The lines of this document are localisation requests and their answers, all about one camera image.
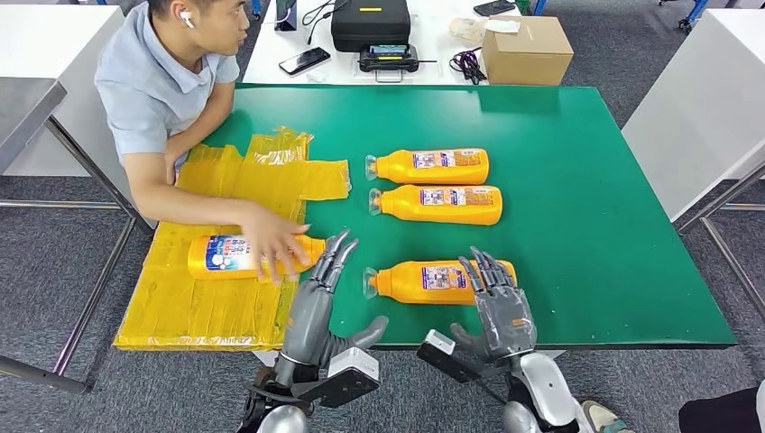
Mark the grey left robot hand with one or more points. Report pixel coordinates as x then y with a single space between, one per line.
308 323

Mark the person's right hand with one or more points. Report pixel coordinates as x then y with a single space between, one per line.
275 239

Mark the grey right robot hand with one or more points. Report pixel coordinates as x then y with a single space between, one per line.
508 317

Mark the orange detergent bottle clear cap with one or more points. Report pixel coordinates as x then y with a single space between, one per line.
406 284
430 174
436 214
221 257

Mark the person's right forearm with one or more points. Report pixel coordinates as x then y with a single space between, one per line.
191 206

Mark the person's left forearm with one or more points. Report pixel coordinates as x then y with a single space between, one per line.
200 116

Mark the yellow plastic-wrapped board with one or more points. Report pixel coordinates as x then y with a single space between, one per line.
197 311

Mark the small clear plastic lid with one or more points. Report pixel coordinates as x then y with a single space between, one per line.
317 76

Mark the black smartphone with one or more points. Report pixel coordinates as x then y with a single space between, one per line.
495 6
304 60

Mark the person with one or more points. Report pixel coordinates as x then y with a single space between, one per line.
723 412
149 78

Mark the black remote controller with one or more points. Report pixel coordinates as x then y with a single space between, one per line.
388 58

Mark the black phone on stand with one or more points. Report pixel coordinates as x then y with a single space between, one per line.
285 15

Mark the black equipment case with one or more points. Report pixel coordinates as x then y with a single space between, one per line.
370 27

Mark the white earbud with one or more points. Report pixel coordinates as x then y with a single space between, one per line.
186 19

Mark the brown cardboard box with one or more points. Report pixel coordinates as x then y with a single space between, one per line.
526 54

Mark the grey metal table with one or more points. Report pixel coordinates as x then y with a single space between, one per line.
24 113

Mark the clear plastic bag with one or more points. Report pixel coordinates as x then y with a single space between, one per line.
467 28

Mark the white tissue paper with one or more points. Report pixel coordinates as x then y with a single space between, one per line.
502 25

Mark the white table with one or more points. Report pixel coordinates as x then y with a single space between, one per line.
705 89
36 36

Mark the green plastic crate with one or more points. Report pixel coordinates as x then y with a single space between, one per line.
525 5

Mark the blue cart leg with caster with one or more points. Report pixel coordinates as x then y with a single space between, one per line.
695 9

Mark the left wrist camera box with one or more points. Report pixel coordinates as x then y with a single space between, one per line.
352 364

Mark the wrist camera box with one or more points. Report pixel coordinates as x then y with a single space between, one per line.
352 364
439 343

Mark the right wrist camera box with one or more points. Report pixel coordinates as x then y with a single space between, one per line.
439 343

